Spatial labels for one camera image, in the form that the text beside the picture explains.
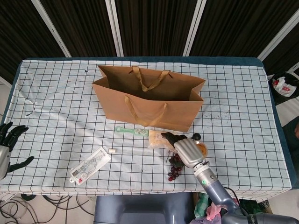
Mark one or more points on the dark blue table pad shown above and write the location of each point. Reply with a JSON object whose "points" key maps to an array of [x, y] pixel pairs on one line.
{"points": [[163, 58]]}

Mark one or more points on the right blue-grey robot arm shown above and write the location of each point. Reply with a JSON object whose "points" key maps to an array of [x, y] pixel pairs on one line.
{"points": [[217, 189]]}

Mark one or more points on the white partition frame post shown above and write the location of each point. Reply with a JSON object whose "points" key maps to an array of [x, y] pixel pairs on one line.
{"points": [[51, 28], [195, 28], [278, 37], [114, 28]]}

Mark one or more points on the pile of colourful clothes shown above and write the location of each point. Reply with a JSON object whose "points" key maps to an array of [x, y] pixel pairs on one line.
{"points": [[205, 207]]}

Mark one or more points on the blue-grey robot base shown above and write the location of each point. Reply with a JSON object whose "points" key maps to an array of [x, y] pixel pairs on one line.
{"points": [[140, 207]]}

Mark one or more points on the brown paper bag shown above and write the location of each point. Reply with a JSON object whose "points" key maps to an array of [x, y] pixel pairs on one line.
{"points": [[149, 112]]}

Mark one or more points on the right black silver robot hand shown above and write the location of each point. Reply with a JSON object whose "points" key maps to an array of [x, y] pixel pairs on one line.
{"points": [[189, 152]]}

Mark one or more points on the black plastic spoon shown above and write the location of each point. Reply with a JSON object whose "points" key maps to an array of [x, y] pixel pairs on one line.
{"points": [[197, 136]]}

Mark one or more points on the long bread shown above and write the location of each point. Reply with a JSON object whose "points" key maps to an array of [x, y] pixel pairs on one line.
{"points": [[156, 141]]}

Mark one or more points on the clear tub of rubber bands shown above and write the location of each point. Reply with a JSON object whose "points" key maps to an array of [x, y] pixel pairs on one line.
{"points": [[204, 149]]}

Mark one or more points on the dark red grape bunch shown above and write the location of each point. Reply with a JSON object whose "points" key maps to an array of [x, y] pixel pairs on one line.
{"points": [[174, 172]]}

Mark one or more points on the green brush white bristles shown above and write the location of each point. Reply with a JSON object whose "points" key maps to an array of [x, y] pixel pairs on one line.
{"points": [[121, 129]]}

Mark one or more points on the white black-checked tablecloth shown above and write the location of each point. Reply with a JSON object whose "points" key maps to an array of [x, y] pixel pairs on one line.
{"points": [[233, 140]]}

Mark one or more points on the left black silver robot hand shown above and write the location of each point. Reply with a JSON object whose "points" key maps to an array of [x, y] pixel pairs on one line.
{"points": [[4, 154]]}

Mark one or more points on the glass test tube with cork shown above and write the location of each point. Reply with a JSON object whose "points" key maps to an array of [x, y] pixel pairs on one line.
{"points": [[112, 150]]}

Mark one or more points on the black-lined trash bin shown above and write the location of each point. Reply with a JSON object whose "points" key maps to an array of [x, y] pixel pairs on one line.
{"points": [[289, 93]]}

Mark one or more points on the packaged ruler set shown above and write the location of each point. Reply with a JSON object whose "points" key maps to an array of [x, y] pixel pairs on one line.
{"points": [[90, 166]]}

